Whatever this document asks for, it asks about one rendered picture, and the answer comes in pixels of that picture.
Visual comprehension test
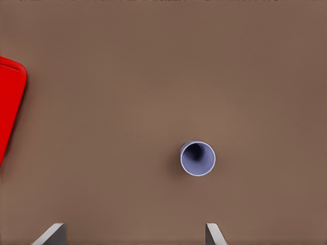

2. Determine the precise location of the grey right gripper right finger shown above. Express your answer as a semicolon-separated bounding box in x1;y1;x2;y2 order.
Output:
205;223;228;245

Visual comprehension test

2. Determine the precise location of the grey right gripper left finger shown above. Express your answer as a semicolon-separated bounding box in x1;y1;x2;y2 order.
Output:
31;223;66;245

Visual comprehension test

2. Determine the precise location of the lavender blue cup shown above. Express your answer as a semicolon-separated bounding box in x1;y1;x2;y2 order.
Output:
180;140;217;177

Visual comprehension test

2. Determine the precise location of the red tray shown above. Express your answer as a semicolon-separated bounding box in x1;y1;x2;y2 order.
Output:
0;55;28;167

